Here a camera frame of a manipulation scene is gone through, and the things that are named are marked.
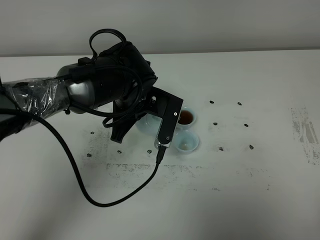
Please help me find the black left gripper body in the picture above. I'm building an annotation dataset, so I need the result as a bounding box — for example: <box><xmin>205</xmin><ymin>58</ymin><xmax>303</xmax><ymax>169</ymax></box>
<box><xmin>102</xmin><ymin>86</ymin><xmax>160</xmax><ymax>143</ymax></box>

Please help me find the light blue porcelain teapot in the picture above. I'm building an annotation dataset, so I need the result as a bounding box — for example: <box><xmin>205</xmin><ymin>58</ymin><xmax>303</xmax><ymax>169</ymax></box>
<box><xmin>135</xmin><ymin>113</ymin><xmax>162</xmax><ymax>137</ymax></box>

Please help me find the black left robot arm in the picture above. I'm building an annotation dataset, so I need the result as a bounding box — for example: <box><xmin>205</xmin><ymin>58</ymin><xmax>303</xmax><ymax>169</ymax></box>
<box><xmin>0</xmin><ymin>42</ymin><xmax>157</xmax><ymax>143</ymax></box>

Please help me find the far light blue teacup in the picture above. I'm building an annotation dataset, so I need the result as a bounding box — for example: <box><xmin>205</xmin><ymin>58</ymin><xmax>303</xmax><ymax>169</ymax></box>
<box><xmin>175</xmin><ymin>106</ymin><xmax>197</xmax><ymax>130</ymax></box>

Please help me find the light blue teacup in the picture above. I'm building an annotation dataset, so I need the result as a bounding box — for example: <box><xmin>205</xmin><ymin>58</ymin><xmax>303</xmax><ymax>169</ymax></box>
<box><xmin>172</xmin><ymin>130</ymin><xmax>200</xmax><ymax>154</ymax></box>
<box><xmin>175</xmin><ymin>106</ymin><xmax>197</xmax><ymax>130</ymax></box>

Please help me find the near light blue teacup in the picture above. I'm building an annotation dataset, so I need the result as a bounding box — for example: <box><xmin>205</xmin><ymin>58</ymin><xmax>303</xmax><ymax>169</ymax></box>
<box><xmin>172</xmin><ymin>130</ymin><xmax>200</xmax><ymax>154</ymax></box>

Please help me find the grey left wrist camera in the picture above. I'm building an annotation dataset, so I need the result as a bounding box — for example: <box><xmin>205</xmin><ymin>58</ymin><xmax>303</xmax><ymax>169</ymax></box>
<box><xmin>145</xmin><ymin>87</ymin><xmax>183</xmax><ymax>149</ymax></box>

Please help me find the black camera cable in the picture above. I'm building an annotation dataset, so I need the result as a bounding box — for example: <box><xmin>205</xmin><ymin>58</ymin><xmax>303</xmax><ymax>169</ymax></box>
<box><xmin>0</xmin><ymin>28</ymin><xmax>167</xmax><ymax>208</ymax></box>

